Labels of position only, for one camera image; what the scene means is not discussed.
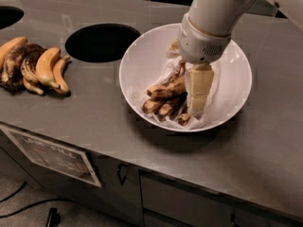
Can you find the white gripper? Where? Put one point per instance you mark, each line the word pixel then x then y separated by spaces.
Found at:
pixel 198 44

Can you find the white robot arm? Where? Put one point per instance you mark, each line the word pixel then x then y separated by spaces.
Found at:
pixel 218 17

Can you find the white bowl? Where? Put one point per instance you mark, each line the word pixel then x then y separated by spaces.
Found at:
pixel 152 46

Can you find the middle lower banana in bowl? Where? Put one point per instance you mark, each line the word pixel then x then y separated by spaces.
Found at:
pixel 171 106

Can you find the clear plastic wrap in bowl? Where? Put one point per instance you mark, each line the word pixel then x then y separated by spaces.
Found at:
pixel 230 89

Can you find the left lower banana in bowl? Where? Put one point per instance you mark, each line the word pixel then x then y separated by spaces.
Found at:
pixel 152 105

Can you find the small yellow banana on counter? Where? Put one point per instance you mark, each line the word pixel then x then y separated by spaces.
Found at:
pixel 58 70

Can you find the brown spotted banana on counter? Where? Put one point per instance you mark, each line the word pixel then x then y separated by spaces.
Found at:
pixel 28 70

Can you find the dark brown banana on counter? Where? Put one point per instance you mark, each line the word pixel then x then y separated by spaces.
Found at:
pixel 11 77

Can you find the leftmost yellow banana on counter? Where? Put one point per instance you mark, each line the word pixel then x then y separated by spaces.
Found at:
pixel 8 46

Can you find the grey cabinet drawer front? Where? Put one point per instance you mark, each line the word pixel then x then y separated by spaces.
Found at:
pixel 174 202

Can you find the landfill label sign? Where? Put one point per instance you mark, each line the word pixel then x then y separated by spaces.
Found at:
pixel 66 160

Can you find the black object on floor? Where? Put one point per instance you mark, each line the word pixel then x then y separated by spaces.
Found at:
pixel 53 218

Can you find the black cabinet door handle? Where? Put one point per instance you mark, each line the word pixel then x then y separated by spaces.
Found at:
pixel 121 179

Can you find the black drawer handle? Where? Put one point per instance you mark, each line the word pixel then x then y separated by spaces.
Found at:
pixel 234 221

